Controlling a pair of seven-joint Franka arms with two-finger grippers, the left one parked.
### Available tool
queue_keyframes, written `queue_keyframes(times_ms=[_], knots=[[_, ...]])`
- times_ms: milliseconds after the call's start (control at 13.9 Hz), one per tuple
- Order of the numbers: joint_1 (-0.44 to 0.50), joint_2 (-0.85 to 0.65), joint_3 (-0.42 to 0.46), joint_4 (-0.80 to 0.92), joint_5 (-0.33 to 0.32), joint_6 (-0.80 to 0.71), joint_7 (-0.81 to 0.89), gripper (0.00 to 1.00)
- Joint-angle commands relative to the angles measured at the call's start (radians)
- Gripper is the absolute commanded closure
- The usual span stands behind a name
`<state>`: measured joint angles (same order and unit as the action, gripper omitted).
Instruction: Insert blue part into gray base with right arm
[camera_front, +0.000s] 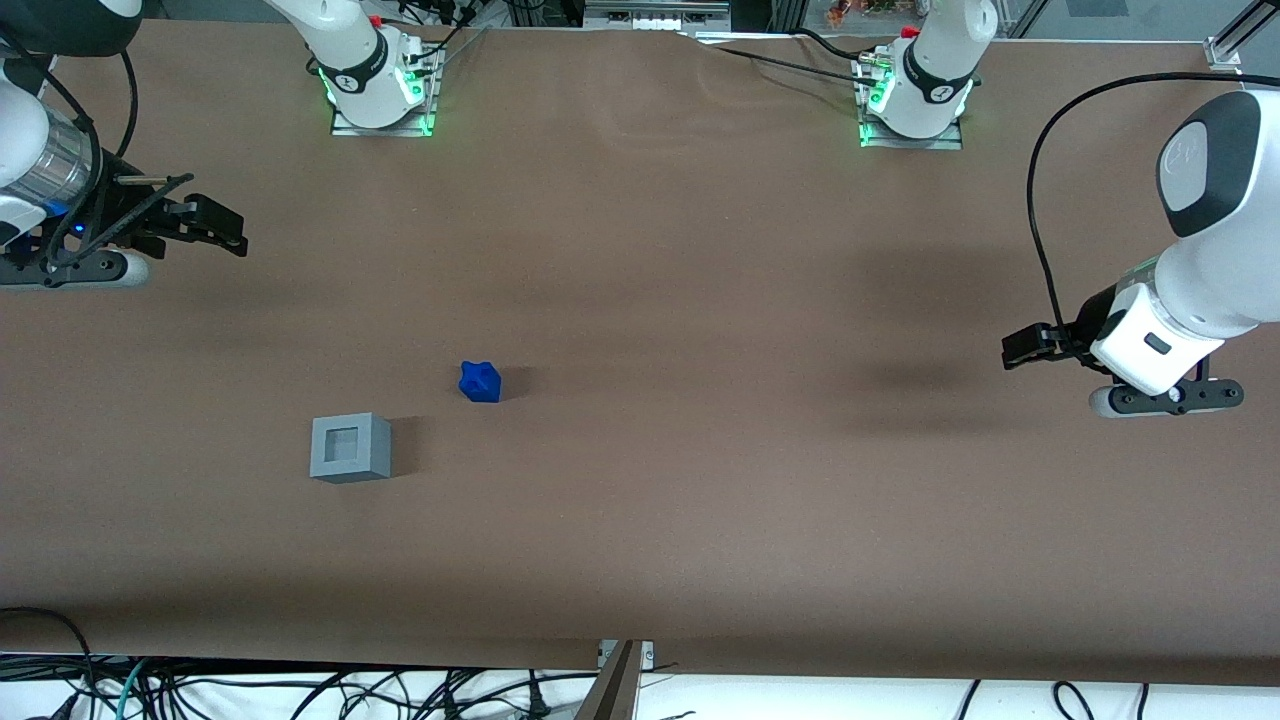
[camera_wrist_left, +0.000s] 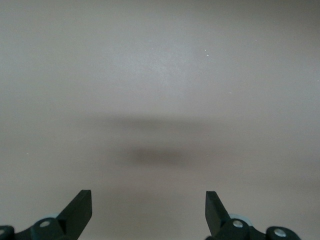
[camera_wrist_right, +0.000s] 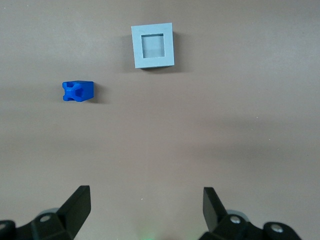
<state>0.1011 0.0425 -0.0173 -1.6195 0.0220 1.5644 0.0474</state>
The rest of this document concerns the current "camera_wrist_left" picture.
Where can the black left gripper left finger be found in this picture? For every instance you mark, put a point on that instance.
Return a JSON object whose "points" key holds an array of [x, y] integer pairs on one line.
{"points": [[72, 217]]}

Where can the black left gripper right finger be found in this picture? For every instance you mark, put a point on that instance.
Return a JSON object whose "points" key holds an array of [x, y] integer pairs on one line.
{"points": [[220, 220]]}

